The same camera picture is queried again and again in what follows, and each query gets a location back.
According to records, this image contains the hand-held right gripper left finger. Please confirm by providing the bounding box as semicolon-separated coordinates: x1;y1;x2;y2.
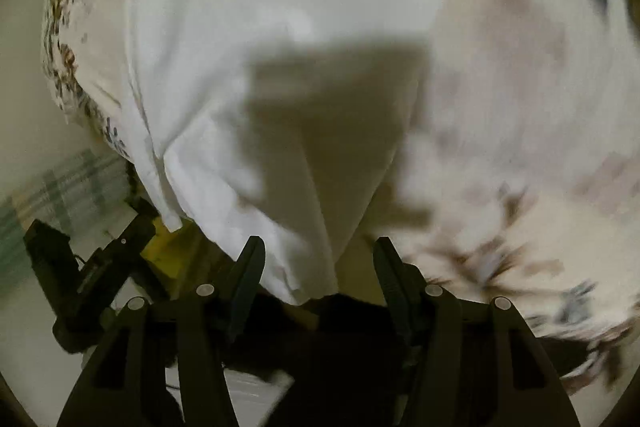
57;235;266;427

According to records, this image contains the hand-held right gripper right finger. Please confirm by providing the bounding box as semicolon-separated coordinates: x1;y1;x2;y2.
374;237;581;427

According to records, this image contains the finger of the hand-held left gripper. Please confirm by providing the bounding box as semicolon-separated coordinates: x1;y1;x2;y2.
126;197;160;242

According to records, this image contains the white garment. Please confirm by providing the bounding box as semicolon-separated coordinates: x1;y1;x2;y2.
122;0;461;306

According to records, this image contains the yellow cloth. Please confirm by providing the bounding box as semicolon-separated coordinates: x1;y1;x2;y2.
141;216;221;300

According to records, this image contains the green striped cloth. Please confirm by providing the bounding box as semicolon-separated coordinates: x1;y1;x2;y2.
0;146;133;260

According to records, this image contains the dark cloth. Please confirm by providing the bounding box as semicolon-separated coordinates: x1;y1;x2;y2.
220;291;418;427

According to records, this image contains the floral printed cloth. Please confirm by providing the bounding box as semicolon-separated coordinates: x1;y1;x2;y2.
40;0;640;398

